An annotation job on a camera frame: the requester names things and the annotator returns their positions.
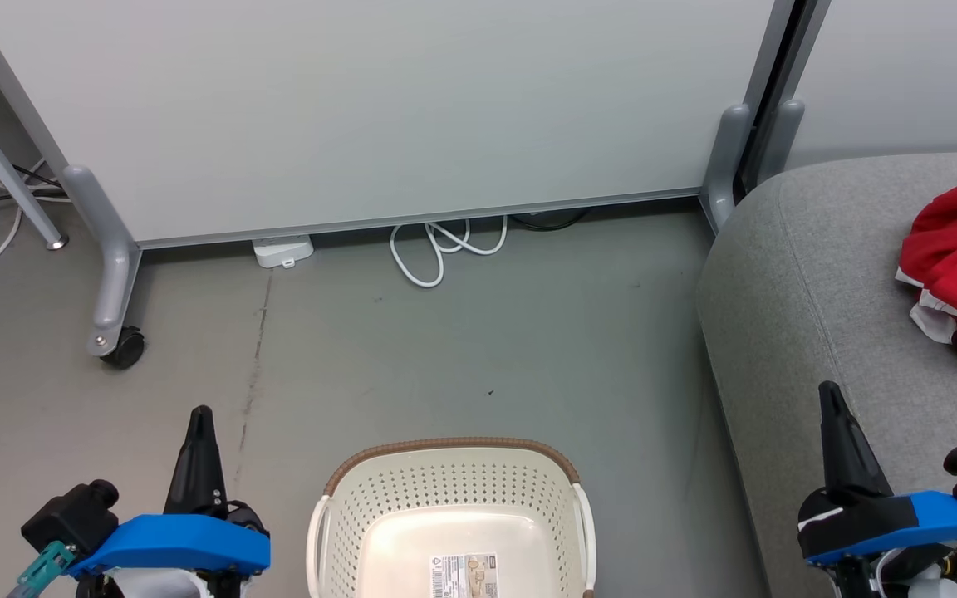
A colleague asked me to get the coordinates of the white barcode label sticker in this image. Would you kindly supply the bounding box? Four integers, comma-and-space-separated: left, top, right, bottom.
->
428, 551, 501, 598

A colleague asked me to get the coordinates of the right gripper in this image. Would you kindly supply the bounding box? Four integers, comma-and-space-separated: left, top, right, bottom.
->
797, 381, 920, 561

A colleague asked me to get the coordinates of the white power adapter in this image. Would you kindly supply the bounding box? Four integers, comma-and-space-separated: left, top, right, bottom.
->
251, 234, 315, 271

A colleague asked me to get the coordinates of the white partition panel grey frame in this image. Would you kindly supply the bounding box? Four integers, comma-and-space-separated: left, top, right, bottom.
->
0, 0, 797, 360
736, 0, 957, 202

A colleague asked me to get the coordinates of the grey fabric sofa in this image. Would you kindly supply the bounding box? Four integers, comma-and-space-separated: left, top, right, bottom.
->
696, 151, 957, 598

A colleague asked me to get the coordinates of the thin black cable loop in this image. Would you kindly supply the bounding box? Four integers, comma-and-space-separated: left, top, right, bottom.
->
512, 207, 592, 233

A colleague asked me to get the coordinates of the teal camera cable connector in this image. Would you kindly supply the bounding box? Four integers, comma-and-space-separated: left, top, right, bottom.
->
4, 539, 75, 598

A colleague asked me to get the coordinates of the white looped cable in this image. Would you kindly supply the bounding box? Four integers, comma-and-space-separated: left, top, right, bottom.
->
388, 213, 510, 290

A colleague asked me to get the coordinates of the black cable bundle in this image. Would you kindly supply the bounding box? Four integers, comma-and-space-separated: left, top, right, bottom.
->
0, 151, 69, 243

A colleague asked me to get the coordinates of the black caster wheel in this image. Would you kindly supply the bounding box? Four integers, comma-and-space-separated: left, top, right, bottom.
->
101, 326, 148, 371

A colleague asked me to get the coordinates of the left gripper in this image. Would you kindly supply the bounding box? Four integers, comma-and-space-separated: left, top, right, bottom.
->
164, 405, 272, 534

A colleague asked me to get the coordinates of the cream perforated laundry basket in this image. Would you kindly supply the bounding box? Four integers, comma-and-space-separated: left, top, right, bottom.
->
305, 436, 598, 598

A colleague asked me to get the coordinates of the grey metal pole leg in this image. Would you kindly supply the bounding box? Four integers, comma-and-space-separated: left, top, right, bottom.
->
0, 71, 71, 252

